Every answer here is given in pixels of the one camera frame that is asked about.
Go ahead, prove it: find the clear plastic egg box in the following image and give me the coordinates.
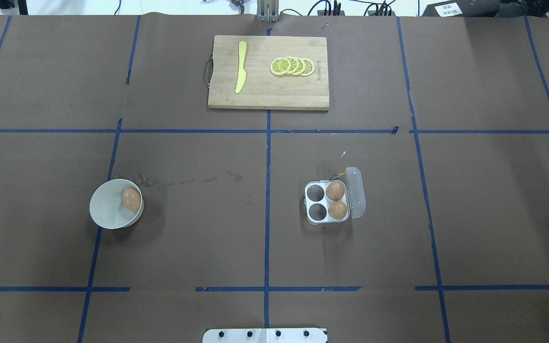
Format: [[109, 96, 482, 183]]
[[304, 166, 367, 225]]

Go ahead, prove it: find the brown egg from bowl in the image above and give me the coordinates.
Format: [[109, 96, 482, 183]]
[[121, 187, 142, 212]]

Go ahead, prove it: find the brown egg upper slot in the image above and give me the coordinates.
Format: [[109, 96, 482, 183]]
[[326, 180, 346, 201]]

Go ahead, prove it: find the brown egg slot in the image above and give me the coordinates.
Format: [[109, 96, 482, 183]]
[[326, 180, 346, 201], [327, 201, 348, 221]]

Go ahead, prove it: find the brown egg lower slot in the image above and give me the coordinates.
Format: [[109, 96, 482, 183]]
[[327, 201, 348, 221]]

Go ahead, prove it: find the wooden cutting board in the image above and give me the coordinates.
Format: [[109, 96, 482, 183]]
[[208, 35, 330, 111]]

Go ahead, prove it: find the yellow plastic knife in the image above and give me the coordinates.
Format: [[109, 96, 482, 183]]
[[235, 40, 248, 94]]

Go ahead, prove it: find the front lemon slice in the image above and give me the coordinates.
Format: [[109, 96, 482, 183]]
[[269, 57, 292, 76]]

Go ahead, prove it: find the lemon slice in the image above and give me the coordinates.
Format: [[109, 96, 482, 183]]
[[269, 57, 292, 76], [285, 56, 299, 75], [299, 58, 315, 77], [292, 57, 304, 75]]

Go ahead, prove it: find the back lemon slice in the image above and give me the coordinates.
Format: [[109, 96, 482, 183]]
[[299, 58, 315, 77]]

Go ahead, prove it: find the white bowl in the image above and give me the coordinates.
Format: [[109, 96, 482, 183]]
[[89, 179, 144, 230]]

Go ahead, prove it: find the white mounting plate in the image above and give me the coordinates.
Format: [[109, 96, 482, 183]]
[[202, 327, 328, 343]]

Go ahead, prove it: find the metal bracket at table edge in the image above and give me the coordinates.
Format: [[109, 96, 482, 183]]
[[256, 0, 280, 22]]

